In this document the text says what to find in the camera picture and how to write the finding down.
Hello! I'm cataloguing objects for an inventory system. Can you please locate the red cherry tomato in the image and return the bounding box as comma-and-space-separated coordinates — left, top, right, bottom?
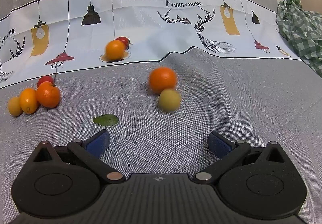
115, 36, 133, 50
37, 75, 54, 89

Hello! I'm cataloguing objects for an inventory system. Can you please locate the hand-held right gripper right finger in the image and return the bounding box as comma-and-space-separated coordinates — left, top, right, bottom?
192, 131, 286, 185

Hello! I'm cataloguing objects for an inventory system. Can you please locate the orange tomato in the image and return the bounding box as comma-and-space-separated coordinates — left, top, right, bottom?
148, 67, 178, 94
105, 40, 126, 61

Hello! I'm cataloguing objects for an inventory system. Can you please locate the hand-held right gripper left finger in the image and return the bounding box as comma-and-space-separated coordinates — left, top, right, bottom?
33, 130, 126, 185

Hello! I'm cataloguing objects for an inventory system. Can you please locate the grey sofa cover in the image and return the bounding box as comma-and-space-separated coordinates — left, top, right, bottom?
0, 0, 322, 224

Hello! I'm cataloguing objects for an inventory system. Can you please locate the yellow-green round fruit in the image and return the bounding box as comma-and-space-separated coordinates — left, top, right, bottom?
158, 89, 182, 111

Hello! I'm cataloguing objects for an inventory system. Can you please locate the orange mandarin with long stem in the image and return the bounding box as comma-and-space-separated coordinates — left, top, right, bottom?
36, 65, 61, 109

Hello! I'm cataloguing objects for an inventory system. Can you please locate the small yellow round fruit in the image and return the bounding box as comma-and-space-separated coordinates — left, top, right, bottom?
7, 96, 23, 117

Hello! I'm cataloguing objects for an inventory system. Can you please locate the green checked cloth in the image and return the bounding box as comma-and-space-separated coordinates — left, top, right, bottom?
276, 0, 322, 76

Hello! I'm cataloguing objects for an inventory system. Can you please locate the white printed cloth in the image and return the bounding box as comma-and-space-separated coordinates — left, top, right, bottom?
0, 0, 302, 89

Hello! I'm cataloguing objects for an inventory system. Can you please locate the green leaf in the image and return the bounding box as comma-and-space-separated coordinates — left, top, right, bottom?
92, 114, 119, 127

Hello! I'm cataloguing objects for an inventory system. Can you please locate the orange kumquat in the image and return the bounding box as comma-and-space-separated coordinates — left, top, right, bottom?
20, 88, 39, 114

